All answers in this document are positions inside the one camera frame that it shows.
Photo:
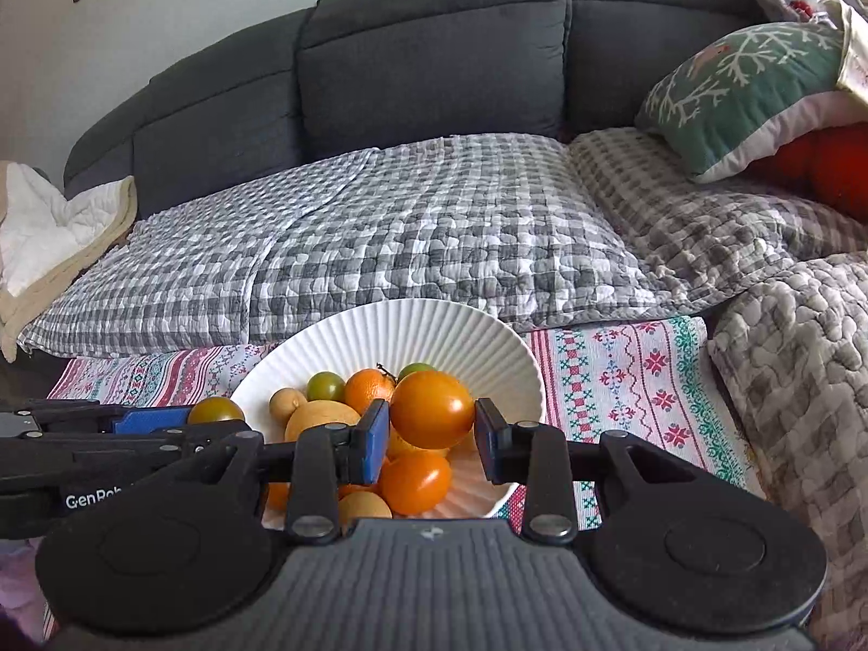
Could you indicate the green snowflake cushion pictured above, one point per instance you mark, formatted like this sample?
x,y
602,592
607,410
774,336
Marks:
x,y
739,88

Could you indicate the grey puckered quilt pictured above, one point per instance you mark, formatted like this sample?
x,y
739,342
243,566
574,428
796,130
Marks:
x,y
800,366

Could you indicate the brown grey checked quilt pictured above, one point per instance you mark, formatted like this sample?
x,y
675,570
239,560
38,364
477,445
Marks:
x,y
678,217

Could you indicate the beige paper bag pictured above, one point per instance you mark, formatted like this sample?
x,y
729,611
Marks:
x,y
856,47

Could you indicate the grey white checked quilt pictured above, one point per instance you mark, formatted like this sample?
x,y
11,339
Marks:
x,y
407,230

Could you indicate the orange tomato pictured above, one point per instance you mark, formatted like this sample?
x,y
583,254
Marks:
x,y
415,481
432,410
278,496

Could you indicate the striped patterned tablecloth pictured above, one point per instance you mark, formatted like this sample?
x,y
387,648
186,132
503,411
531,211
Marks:
x,y
610,380

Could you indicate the yellow-green tomato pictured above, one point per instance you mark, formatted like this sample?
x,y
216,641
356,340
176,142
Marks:
x,y
215,410

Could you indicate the white cream blanket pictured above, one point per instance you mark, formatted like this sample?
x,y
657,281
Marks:
x,y
41,230

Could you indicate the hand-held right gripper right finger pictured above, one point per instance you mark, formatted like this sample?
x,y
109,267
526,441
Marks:
x,y
487,441

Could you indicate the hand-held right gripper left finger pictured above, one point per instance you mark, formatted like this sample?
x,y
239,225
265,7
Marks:
x,y
371,444

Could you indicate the white ribbed plate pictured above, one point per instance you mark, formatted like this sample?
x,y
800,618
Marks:
x,y
407,332

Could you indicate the olive green tomato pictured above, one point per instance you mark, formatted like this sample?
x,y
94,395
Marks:
x,y
325,385

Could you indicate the tangerine with stem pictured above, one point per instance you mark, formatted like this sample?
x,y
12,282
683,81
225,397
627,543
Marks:
x,y
369,388

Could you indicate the red cushion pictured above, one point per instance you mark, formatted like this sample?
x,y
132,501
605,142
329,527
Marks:
x,y
827,166

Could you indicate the rough-skinned tangerine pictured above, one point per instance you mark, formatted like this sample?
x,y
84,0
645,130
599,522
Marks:
x,y
358,487

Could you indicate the yellow passion fruit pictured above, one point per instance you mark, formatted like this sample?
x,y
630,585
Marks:
x,y
322,420

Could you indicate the bright green tomato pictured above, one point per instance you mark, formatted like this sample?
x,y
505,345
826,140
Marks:
x,y
415,371

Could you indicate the dark grey sofa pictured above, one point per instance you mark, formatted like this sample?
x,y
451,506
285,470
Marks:
x,y
434,47

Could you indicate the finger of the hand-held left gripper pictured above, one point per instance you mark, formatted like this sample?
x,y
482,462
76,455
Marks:
x,y
152,419
102,454

